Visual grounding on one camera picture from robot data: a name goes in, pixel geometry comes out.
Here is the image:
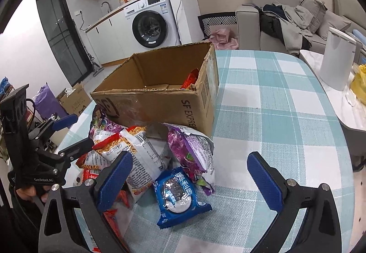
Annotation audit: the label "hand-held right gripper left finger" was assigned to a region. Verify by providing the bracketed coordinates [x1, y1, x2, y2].
[38, 151, 133, 253]

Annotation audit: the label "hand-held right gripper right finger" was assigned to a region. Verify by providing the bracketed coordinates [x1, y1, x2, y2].
[247, 152, 343, 253]

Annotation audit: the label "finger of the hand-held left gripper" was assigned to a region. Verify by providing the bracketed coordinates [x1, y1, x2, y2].
[27, 114, 78, 145]
[36, 137, 95, 168]

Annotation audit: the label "white noodle packet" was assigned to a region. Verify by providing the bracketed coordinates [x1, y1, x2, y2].
[118, 126, 169, 203]

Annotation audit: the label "person's left forearm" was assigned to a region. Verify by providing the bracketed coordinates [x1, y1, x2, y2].
[6, 184, 46, 253]

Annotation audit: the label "person's left hand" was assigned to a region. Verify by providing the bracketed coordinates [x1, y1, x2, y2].
[14, 186, 48, 203]

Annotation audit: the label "brown cardboard box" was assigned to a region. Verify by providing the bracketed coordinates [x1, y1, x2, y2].
[59, 83, 92, 118]

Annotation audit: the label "purple bag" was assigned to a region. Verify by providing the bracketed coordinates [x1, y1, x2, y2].
[32, 84, 69, 120]

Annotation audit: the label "small purple snack packet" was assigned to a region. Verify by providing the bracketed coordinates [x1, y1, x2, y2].
[89, 116, 126, 139]

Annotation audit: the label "plaid teal tablecloth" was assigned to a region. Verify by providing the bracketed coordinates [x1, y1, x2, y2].
[54, 49, 356, 253]

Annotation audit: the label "floor mop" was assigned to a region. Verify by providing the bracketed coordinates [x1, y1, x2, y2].
[83, 42, 105, 75]

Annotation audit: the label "blue cookie packet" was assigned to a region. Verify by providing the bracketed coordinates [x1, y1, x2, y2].
[154, 167, 213, 229]

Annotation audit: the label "blue bundle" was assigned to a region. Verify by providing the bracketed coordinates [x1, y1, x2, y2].
[0, 77, 13, 96]

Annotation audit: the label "black glass door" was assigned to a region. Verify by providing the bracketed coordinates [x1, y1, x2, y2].
[36, 0, 93, 86]

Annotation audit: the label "white kitchen base cabinets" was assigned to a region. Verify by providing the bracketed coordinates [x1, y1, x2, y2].
[86, 7, 135, 68]

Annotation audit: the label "red orange snack packet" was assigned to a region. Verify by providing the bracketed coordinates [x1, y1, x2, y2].
[181, 68, 200, 89]

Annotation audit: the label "white washing machine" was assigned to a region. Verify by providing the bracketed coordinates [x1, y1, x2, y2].
[124, 0, 180, 49]

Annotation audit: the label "white marble side table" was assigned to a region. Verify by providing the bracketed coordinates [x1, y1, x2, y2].
[299, 49, 366, 132]

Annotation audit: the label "yellow plastic bag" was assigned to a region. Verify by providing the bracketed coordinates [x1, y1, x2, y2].
[350, 64, 366, 105]

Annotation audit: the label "white lidded bin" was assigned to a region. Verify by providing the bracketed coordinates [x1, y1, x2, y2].
[319, 27, 357, 91]

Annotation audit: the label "pink cloth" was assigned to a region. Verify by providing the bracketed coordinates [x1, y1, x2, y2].
[209, 28, 239, 51]

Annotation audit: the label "grey sofa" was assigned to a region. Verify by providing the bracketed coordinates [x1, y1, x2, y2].
[235, 0, 366, 55]

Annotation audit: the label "dark jacket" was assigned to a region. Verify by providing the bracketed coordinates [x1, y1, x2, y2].
[259, 4, 286, 39]

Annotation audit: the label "grey hoodie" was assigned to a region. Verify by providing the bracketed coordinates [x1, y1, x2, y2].
[279, 5, 315, 55]

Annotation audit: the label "black white patterned cushion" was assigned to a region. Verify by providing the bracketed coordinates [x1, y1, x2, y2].
[198, 12, 238, 40]

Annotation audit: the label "light blue cushion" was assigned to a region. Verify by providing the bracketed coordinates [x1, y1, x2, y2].
[352, 29, 366, 51]

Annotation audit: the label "grey pillow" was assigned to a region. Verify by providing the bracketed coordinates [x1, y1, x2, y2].
[300, 0, 328, 33]
[316, 10, 352, 40]

